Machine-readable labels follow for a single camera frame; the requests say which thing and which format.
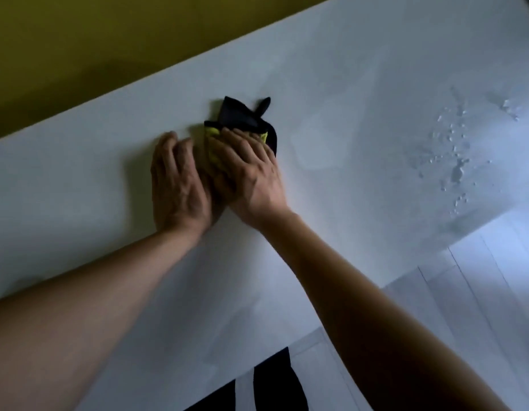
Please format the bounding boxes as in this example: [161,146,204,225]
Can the person's right hand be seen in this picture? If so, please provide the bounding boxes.
[205,127,290,228]

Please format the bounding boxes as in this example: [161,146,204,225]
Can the person's right forearm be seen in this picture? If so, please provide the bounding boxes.
[247,211,513,411]

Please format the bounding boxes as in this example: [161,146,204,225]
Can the spilled water droplets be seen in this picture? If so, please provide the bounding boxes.
[412,84,523,215]

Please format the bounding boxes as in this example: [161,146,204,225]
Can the black and yellow cleaning cloth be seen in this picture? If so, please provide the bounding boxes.
[204,96,279,172]

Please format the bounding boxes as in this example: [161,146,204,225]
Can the person's left hand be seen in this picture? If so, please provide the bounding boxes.
[151,131,225,237]

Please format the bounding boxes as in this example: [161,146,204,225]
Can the person's left forearm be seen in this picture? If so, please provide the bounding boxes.
[0,222,215,411]

